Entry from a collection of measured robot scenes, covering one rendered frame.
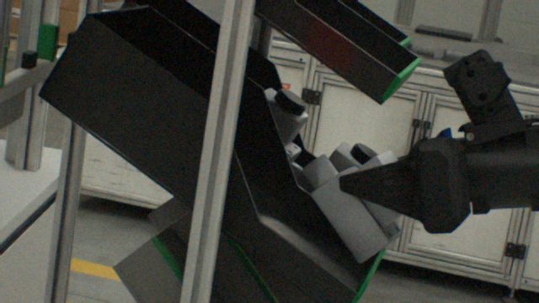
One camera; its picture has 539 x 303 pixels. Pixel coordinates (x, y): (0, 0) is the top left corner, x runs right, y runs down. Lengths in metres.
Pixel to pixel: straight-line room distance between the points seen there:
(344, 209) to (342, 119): 3.91
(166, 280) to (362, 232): 0.15
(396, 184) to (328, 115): 3.95
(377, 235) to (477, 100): 0.13
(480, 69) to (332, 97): 3.96
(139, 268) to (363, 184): 0.18
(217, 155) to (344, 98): 3.95
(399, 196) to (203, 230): 0.14
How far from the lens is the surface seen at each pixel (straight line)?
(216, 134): 0.79
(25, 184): 2.26
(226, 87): 0.78
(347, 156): 0.99
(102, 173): 5.07
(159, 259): 0.85
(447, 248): 4.81
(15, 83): 0.88
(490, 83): 0.79
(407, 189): 0.81
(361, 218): 0.83
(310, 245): 0.90
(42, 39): 0.98
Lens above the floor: 1.47
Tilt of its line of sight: 12 degrees down
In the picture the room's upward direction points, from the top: 9 degrees clockwise
